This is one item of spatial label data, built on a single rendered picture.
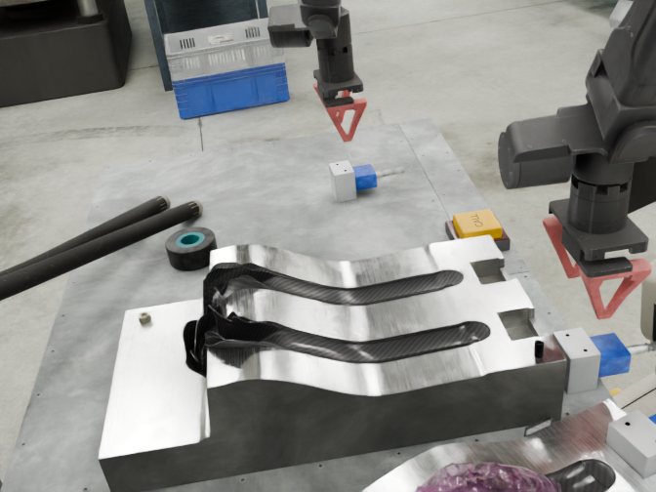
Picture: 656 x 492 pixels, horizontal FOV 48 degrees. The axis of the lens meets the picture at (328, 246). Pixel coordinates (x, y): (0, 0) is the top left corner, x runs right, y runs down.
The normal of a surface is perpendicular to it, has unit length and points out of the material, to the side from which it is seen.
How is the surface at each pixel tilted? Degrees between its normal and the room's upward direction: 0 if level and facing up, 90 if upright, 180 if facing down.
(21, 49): 90
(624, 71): 88
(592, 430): 0
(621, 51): 85
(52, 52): 90
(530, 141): 31
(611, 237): 0
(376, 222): 0
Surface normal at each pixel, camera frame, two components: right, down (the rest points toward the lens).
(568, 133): -0.06, -0.45
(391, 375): -0.12, -0.84
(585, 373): 0.15, 0.51
